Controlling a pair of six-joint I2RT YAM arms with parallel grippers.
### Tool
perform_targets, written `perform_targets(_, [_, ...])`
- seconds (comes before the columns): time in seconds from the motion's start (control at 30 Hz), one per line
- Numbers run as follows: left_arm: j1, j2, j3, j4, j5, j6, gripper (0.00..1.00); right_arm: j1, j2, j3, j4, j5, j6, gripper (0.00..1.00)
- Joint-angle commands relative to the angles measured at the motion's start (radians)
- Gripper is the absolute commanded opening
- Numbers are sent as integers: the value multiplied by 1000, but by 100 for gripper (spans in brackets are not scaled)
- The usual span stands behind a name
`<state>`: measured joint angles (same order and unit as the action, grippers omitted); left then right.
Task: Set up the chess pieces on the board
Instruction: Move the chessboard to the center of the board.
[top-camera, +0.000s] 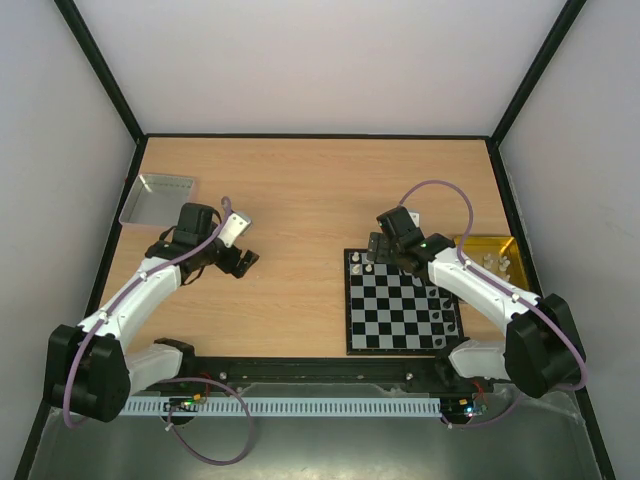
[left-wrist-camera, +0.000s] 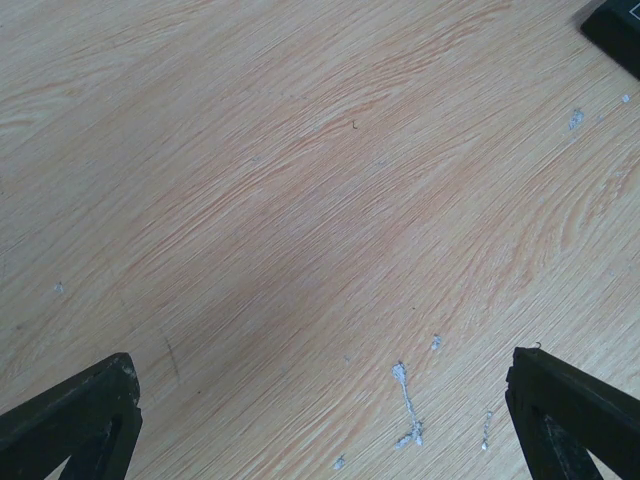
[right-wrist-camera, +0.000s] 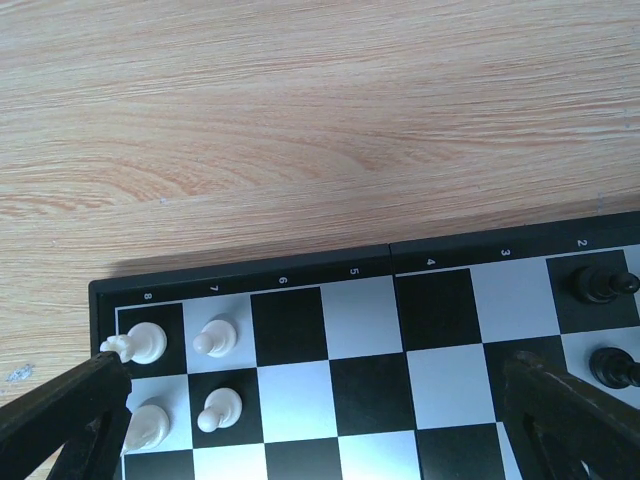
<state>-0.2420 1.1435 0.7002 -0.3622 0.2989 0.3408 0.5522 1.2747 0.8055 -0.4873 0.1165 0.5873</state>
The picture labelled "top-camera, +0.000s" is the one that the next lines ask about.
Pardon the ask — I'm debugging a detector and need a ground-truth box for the black magnetic chess board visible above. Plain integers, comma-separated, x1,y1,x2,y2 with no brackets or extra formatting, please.
343,249,464,355

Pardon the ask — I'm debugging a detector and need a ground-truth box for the gold metal tin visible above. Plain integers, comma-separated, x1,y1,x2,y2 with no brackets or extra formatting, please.
463,235,531,290

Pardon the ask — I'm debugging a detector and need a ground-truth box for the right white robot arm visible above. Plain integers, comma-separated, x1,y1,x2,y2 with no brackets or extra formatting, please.
367,206,587,398

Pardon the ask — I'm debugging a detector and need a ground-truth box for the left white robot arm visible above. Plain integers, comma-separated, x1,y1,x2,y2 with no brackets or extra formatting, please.
43,198,259,429

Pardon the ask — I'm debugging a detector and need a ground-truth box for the silver metal tray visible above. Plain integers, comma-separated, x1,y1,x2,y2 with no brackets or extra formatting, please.
119,173,197,230

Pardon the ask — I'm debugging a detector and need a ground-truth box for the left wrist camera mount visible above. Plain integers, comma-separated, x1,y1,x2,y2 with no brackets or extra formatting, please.
218,212,252,248

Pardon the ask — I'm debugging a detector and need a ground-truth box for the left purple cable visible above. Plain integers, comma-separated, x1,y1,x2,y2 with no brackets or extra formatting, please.
62,195,256,465

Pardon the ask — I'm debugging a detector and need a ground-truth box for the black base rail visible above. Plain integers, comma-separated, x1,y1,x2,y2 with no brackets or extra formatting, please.
152,357,494,397

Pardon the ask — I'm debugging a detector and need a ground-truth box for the white slotted cable duct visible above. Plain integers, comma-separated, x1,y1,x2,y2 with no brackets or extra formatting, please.
121,396,441,418

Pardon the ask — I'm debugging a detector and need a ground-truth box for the black frame enclosure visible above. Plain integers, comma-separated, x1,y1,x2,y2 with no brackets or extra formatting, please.
13,1,616,479

